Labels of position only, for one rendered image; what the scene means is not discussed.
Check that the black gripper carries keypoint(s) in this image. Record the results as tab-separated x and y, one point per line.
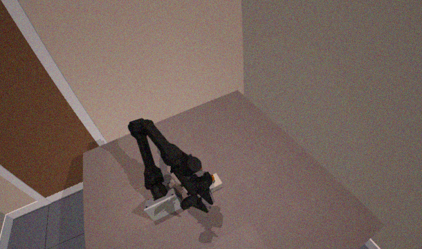
194	200

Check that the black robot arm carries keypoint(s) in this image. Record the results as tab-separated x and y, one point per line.
182	165

